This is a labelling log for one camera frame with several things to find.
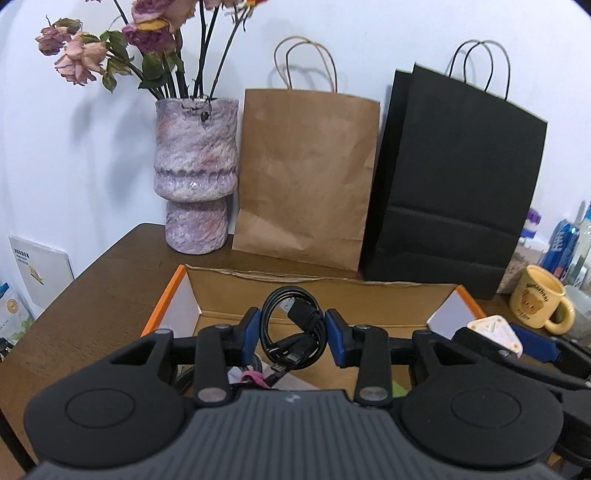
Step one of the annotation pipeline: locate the yellow bear mug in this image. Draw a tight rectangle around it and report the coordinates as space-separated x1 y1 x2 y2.
509 265 576 335

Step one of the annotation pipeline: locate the blue white package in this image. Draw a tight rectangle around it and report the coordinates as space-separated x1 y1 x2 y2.
0 283 35 360

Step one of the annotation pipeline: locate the pink textured vase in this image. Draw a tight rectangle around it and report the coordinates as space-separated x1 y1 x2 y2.
153 98 238 255

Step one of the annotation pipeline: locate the red cardboard box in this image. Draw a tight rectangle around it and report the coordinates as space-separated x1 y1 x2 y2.
143 266 485 396

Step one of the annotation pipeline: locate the white wall panel box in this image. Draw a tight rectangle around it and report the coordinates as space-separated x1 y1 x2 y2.
6 235 74 319

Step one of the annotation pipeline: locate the dried pink roses bouquet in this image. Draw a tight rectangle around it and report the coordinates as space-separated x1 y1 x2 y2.
35 0 262 101

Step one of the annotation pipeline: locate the green spray bottle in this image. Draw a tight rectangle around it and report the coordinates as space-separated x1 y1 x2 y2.
392 381 408 398

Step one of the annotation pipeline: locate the white wall charger plug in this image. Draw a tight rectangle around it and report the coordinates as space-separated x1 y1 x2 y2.
467 315 523 358

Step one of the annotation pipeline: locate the braided grey cable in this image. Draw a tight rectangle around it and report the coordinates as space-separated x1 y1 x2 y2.
172 361 288 395

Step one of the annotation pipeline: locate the black paper bag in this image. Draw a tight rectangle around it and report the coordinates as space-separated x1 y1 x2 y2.
360 66 547 299

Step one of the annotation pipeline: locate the translucent cotton swab box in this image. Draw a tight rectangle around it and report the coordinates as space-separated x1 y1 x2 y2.
273 373 318 391

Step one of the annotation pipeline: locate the food container purple lid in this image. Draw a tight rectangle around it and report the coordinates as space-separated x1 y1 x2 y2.
497 208 548 294

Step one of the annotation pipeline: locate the clear plastic bottle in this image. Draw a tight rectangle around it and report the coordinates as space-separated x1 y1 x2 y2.
566 205 591 285

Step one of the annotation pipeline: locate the grey white mug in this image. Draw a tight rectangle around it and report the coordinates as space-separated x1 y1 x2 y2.
565 285 591 340

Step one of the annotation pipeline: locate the black usb cable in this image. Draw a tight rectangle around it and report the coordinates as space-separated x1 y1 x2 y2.
258 285 329 374

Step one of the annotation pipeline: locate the blue soda can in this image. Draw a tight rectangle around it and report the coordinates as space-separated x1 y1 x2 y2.
540 219 580 280

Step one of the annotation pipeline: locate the brown paper bag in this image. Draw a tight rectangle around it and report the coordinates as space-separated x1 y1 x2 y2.
232 36 381 271

